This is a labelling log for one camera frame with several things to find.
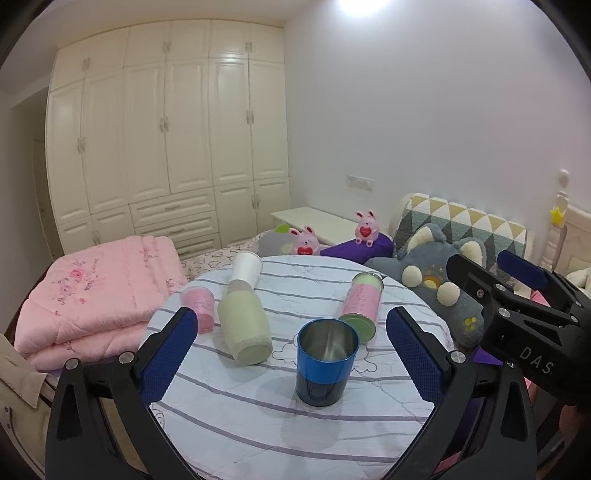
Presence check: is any folded pink quilt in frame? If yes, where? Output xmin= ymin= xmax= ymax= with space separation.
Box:
xmin=14 ymin=235 xmax=188 ymax=373

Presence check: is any ceiling light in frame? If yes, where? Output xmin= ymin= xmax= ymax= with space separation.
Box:
xmin=336 ymin=0 xmax=385 ymax=16

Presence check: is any white bedside shelf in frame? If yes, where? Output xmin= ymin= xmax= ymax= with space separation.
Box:
xmin=271 ymin=206 xmax=363 ymax=247

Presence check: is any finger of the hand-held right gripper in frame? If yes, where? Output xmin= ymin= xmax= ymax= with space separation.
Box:
xmin=497 ymin=249 xmax=591 ymax=320
xmin=444 ymin=253 xmax=514 ymax=320

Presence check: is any beige cloth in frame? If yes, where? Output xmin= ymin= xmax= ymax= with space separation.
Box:
xmin=0 ymin=332 xmax=61 ymax=480

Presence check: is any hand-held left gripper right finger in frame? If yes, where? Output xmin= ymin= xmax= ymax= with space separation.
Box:
xmin=369 ymin=306 xmax=539 ymax=480

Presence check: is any purple pillow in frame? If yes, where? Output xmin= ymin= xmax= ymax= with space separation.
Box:
xmin=320 ymin=232 xmax=394 ymax=265

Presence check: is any heart print bed sheet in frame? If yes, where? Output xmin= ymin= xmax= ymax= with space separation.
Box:
xmin=179 ymin=240 xmax=260 ymax=283

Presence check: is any blue metal cup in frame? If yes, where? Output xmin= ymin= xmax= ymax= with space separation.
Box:
xmin=295 ymin=318 xmax=361 ymax=408

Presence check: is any pink bunny toy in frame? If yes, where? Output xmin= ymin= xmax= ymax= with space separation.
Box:
xmin=354 ymin=210 xmax=382 ymax=245
xmin=288 ymin=225 xmax=322 ymax=256

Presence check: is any triangle pattern quilted cushion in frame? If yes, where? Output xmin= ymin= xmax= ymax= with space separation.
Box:
xmin=392 ymin=193 xmax=528 ymax=260

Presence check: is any grey pillow with green leaf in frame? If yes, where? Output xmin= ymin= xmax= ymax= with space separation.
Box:
xmin=255 ymin=224 xmax=302 ymax=257

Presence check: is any white bed headboard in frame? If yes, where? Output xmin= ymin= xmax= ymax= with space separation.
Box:
xmin=539 ymin=168 xmax=591 ymax=280

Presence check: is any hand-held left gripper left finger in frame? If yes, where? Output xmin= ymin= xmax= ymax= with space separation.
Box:
xmin=45 ymin=306 xmax=200 ymax=480

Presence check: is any grey cat plush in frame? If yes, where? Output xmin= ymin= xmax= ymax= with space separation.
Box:
xmin=365 ymin=224 xmax=514 ymax=350

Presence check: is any green bottle with white cap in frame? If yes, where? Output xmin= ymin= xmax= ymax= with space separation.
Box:
xmin=212 ymin=251 xmax=273 ymax=367

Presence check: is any small pink cup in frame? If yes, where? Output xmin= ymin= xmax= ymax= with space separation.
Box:
xmin=180 ymin=285 xmax=216 ymax=335

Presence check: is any pink and green tumbler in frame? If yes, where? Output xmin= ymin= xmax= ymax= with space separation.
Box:
xmin=337 ymin=271 xmax=386 ymax=343

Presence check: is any cream wardrobe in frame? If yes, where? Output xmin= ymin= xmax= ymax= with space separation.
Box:
xmin=45 ymin=18 xmax=293 ymax=260

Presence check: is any round table striped cloth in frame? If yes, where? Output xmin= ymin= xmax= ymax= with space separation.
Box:
xmin=148 ymin=255 xmax=455 ymax=480

